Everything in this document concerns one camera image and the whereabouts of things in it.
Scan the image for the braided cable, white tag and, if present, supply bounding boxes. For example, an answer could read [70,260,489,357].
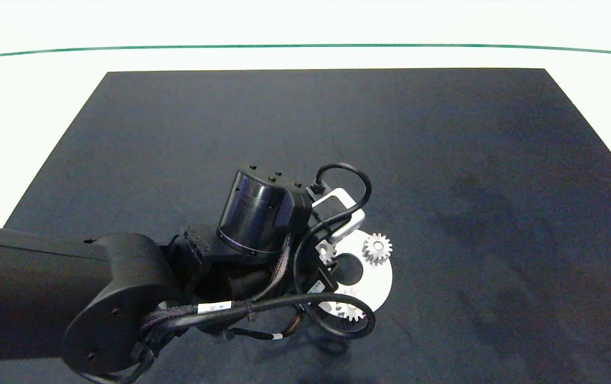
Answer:
[140,234,293,334]

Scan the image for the round white plate with pins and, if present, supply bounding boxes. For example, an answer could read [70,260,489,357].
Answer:
[316,228,394,322]

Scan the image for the thin cable, white tag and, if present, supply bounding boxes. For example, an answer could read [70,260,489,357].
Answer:
[219,314,306,342]

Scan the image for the dark rectangular work mat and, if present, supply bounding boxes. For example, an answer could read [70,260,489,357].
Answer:
[0,68,611,384]

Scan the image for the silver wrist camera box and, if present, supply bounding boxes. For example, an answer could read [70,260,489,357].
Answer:
[311,188,366,244]

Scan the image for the small steel planetary gear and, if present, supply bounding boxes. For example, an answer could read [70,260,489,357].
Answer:
[362,233,393,266]
[336,291,366,323]
[316,240,338,266]

